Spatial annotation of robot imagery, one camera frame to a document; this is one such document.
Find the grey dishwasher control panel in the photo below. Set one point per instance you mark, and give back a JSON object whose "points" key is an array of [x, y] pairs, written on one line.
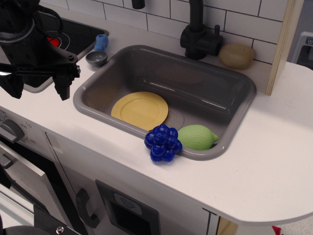
{"points": [[128, 214]]}

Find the grey plastic sink basin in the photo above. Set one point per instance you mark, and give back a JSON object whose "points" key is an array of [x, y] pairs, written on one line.
{"points": [[195, 92]]}

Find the green toy lime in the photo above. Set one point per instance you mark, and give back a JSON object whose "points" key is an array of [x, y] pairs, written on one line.
{"points": [[197, 137]]}

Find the white oven door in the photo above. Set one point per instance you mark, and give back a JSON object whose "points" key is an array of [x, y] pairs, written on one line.
{"points": [[27, 179]]}

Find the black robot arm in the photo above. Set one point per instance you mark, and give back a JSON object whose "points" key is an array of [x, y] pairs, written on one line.
{"points": [[27, 7]]}

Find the yellow toy plate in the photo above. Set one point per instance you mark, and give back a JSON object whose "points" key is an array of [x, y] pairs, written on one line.
{"points": [[145, 110]]}

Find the beige toy potato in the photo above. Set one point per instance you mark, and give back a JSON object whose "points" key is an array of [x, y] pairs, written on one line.
{"points": [[236, 56]]}

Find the grey oven knob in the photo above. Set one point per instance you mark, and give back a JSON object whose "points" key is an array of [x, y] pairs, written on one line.
{"points": [[11, 131]]}

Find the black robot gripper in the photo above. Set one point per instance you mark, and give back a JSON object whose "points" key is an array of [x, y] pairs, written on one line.
{"points": [[26, 46]]}

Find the light wooden side panel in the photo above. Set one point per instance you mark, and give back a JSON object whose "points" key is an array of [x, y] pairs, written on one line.
{"points": [[288, 28]]}

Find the blue toy blueberry cluster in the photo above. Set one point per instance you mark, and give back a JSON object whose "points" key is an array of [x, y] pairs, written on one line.
{"points": [[163, 143]]}

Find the small grey toy bowl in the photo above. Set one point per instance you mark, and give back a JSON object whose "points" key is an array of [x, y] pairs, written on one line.
{"points": [[97, 58]]}

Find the grey cabinet door handle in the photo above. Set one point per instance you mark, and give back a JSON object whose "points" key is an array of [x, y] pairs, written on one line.
{"points": [[81, 199]]}

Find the black toy stovetop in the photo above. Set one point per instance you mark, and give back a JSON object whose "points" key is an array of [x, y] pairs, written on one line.
{"points": [[76, 38]]}

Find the black toy faucet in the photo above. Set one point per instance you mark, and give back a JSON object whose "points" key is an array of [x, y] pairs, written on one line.
{"points": [[197, 40]]}

